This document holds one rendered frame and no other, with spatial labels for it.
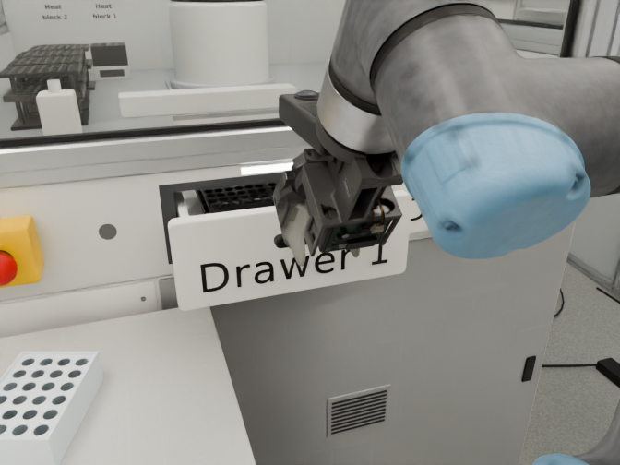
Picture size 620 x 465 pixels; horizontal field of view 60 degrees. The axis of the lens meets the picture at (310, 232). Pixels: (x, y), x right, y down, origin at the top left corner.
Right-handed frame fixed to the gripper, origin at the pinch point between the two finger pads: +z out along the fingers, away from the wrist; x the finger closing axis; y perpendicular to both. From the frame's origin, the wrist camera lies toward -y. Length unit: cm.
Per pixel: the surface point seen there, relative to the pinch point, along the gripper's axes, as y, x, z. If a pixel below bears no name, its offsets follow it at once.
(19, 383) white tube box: 7.2, -30.9, 9.6
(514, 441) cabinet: 23, 51, 62
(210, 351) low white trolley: 6.1, -11.4, 14.6
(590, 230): -49, 164, 123
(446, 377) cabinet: 10, 32, 44
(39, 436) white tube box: 14.0, -28.2, 4.9
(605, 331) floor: -5, 137, 115
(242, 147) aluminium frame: -16.7, -3.7, 5.2
